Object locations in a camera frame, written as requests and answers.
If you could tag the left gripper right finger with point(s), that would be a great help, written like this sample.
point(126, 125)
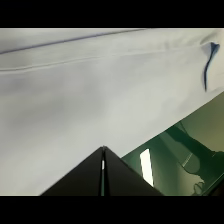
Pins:
point(125, 180)

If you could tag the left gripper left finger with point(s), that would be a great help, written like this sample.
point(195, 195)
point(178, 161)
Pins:
point(81, 178)

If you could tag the white shirt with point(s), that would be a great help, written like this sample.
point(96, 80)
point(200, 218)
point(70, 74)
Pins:
point(83, 96)

